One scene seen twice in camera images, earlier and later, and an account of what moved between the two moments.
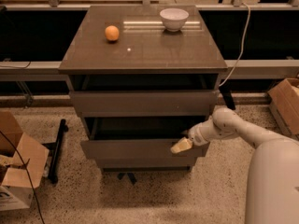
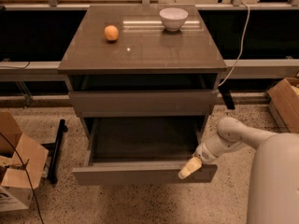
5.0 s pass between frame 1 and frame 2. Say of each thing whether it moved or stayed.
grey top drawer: stayed
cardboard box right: stayed
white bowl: stayed
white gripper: moved
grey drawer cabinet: stayed
